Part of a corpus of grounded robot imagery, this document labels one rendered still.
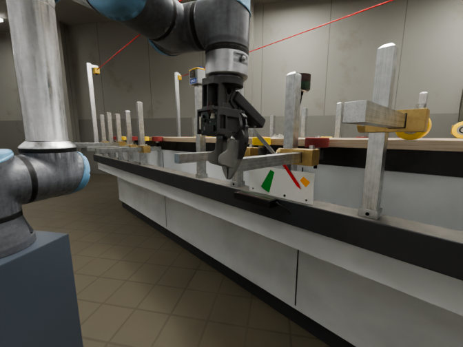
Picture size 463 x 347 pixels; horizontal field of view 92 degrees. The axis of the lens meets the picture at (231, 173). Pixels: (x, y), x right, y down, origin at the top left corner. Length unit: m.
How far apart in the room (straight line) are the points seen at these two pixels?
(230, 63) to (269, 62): 4.38
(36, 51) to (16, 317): 0.73
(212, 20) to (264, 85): 4.26
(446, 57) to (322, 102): 2.05
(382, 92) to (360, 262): 0.46
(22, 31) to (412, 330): 1.50
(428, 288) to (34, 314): 1.03
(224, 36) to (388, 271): 0.68
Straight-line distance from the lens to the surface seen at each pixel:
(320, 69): 4.86
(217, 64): 0.47
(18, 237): 0.86
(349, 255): 0.77
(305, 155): 0.72
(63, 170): 0.90
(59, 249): 0.90
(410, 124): 0.64
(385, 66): 0.68
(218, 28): 0.50
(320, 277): 1.11
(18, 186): 0.85
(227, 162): 0.47
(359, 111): 0.37
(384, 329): 1.10
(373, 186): 0.67
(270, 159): 0.59
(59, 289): 0.95
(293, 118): 0.75
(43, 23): 0.95
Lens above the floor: 0.91
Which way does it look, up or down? 10 degrees down
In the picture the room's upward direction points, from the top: straight up
